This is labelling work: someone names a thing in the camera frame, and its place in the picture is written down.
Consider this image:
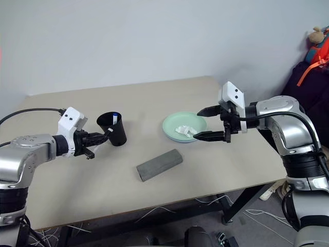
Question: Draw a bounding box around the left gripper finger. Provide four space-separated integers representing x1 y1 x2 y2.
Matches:
86 138 105 147
85 132 106 140

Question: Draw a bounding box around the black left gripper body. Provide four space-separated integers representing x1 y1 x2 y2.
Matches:
73 129 96 160

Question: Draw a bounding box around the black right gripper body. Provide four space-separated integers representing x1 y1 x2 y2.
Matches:
219 101 243 144

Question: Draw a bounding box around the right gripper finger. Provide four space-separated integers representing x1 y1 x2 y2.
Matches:
192 130 227 142
196 104 222 117

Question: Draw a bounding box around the white tissue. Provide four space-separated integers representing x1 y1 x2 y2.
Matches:
174 125 198 137

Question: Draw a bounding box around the light green plate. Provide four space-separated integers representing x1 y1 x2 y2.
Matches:
162 111 208 142

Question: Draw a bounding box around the grey felt glasses case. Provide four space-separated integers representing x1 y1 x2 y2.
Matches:
136 148 184 183

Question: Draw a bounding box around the black plastic cup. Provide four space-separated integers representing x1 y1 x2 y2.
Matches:
96 111 128 147

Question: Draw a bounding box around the light blue plate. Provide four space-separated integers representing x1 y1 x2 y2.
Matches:
166 132 200 144

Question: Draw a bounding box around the dark purple bag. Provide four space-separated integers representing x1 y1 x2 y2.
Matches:
281 61 329 149

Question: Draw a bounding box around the white sneaker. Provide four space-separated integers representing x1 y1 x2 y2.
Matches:
259 185 278 201

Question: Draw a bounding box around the large dark rounded shape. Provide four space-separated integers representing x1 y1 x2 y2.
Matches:
184 225 214 247

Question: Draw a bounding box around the small black floor device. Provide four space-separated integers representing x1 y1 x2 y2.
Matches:
215 231 239 247

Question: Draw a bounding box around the teal and orange backpack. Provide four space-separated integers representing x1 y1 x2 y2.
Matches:
297 25 329 87

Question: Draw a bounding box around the brown plush toy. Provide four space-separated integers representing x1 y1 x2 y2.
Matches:
307 26 325 44

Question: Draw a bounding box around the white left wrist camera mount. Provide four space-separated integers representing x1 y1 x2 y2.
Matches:
57 107 88 158

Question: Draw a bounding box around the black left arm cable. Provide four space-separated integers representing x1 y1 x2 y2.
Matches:
0 108 65 126

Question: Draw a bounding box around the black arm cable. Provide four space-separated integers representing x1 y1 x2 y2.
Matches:
0 108 65 126
237 112 329 186

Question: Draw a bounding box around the black metal table frame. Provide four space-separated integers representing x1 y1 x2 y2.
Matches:
59 184 278 247

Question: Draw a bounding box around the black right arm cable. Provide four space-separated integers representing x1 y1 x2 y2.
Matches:
237 112 329 186

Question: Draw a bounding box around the white floor cable tangle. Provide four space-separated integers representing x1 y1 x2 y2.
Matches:
33 194 294 247

